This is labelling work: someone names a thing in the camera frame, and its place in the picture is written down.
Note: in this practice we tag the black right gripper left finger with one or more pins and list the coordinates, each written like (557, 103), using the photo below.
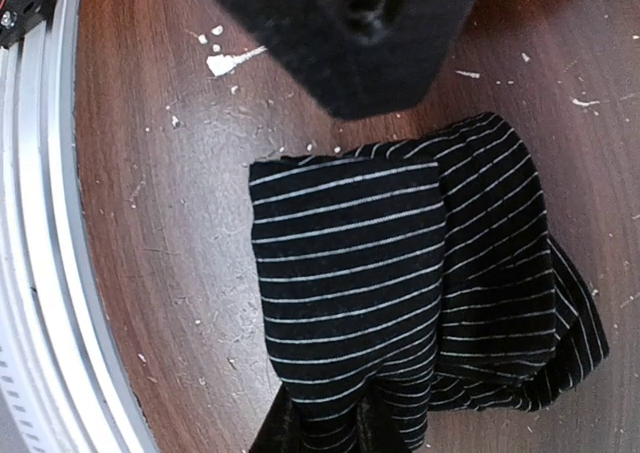
(280, 431)

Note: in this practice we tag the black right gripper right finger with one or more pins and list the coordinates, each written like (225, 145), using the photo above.
(376, 430)

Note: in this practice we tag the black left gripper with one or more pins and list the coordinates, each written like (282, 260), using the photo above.
(356, 58)

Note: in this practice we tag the black striped underwear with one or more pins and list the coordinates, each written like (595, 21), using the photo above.
(421, 272)

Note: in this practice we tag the aluminium front rail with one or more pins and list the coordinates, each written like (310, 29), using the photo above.
(62, 379)

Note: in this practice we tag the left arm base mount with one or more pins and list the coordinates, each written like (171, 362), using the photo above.
(18, 17)

